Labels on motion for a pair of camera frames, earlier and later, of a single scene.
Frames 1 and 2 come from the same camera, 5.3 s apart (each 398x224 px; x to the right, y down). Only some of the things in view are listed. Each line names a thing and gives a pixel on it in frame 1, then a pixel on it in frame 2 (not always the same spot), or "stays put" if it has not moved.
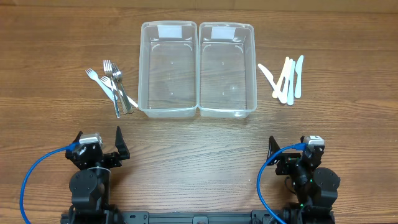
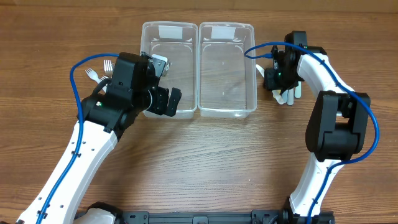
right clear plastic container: x=227 y=70 stays put
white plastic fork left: x=94 y=76 stays put
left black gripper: x=106 y=158 -> x=162 y=101
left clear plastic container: x=168 y=68 stays put
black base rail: x=257 y=216 stays put
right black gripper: x=288 y=161 -> x=272 y=82
